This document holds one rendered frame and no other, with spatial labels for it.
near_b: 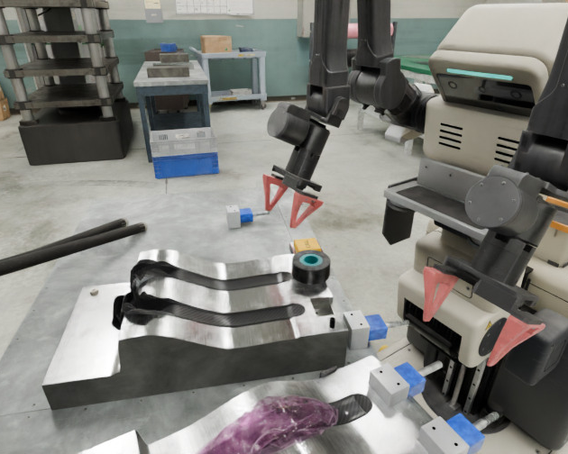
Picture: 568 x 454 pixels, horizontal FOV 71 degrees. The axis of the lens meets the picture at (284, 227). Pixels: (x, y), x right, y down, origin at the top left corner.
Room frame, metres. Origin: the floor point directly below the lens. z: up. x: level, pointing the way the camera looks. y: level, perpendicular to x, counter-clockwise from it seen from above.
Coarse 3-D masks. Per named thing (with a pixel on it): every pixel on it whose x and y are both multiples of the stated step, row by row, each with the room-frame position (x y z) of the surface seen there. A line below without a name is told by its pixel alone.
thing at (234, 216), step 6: (228, 210) 1.08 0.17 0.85; (234, 210) 1.08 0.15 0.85; (240, 210) 1.10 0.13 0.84; (246, 210) 1.10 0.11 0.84; (228, 216) 1.06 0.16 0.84; (234, 216) 1.06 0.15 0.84; (240, 216) 1.07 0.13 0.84; (246, 216) 1.08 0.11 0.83; (252, 216) 1.08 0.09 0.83; (228, 222) 1.06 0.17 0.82; (234, 222) 1.06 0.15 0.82; (240, 222) 1.07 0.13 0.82
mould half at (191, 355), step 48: (144, 288) 0.58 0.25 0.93; (192, 288) 0.62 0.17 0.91; (288, 288) 0.64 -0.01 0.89; (96, 336) 0.54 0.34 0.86; (144, 336) 0.47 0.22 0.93; (192, 336) 0.49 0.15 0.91; (240, 336) 0.52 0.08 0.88; (288, 336) 0.51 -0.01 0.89; (336, 336) 0.52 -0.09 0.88; (48, 384) 0.44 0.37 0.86; (96, 384) 0.45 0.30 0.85; (144, 384) 0.46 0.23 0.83; (192, 384) 0.48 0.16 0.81
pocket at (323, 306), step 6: (312, 300) 0.61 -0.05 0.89; (318, 300) 0.61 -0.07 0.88; (324, 300) 0.62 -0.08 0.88; (330, 300) 0.62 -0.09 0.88; (318, 306) 0.61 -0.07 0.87; (324, 306) 0.62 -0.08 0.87; (330, 306) 0.61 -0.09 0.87; (318, 312) 0.60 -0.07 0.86; (324, 312) 0.60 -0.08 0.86; (330, 312) 0.60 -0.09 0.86; (336, 312) 0.59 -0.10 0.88
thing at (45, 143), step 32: (0, 0) 3.95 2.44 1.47; (32, 0) 4.01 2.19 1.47; (64, 0) 4.07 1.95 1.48; (96, 0) 5.14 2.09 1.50; (0, 32) 3.95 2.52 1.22; (32, 32) 4.68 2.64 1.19; (64, 32) 4.69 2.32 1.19; (96, 32) 4.68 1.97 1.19; (32, 64) 4.48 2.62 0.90; (64, 64) 4.48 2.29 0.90; (96, 64) 4.13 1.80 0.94; (32, 96) 4.26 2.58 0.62; (64, 96) 4.26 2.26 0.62; (96, 96) 4.26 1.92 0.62; (32, 128) 3.91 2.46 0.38; (64, 128) 3.98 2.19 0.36; (96, 128) 4.05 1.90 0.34; (128, 128) 4.78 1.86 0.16; (32, 160) 3.89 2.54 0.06; (64, 160) 3.96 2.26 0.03; (96, 160) 4.04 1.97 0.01
